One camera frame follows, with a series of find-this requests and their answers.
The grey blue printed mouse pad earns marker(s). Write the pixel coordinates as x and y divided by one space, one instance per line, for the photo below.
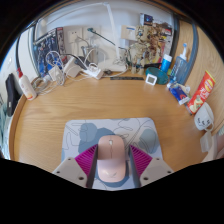
83 133

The tan robot model figure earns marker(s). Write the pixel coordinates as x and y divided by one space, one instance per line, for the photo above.
145 46

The white red-capped pump bottle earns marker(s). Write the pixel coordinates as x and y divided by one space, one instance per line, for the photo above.
27 88

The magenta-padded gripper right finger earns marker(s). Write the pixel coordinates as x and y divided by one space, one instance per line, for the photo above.
156 170

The white mug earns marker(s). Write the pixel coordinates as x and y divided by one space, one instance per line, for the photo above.
203 117

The white wall socket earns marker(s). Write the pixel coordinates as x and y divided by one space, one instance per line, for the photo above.
74 36

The black ruler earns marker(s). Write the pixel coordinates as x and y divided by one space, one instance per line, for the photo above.
126 78

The grey metal desk frame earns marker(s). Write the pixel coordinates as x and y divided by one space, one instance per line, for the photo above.
193 43

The pink computer mouse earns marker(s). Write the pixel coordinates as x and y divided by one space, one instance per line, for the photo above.
111 160

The blue red flat pack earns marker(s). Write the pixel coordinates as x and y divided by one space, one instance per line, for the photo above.
179 93

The clear glass cup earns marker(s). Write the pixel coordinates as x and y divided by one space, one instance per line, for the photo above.
207 141

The red chip can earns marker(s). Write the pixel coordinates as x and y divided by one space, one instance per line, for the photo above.
201 91

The large white charger block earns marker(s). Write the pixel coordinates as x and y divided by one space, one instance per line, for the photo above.
71 67

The teal round bowl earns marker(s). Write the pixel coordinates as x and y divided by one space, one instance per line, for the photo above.
161 77

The small white charger block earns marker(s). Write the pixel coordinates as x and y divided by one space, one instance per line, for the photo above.
54 73

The small white clock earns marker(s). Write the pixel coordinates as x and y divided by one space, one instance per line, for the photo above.
151 79

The blue spray bottle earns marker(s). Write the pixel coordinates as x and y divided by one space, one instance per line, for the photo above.
179 68

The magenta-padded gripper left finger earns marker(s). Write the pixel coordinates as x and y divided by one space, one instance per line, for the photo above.
68 170

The blue white-capped bottle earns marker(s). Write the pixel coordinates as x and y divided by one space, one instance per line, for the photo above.
165 63

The blue robot model kit box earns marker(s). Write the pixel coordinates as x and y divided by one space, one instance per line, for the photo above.
46 46

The black bag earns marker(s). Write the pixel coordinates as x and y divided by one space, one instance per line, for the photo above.
12 95

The white power strip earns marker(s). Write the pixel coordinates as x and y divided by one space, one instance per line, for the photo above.
93 72

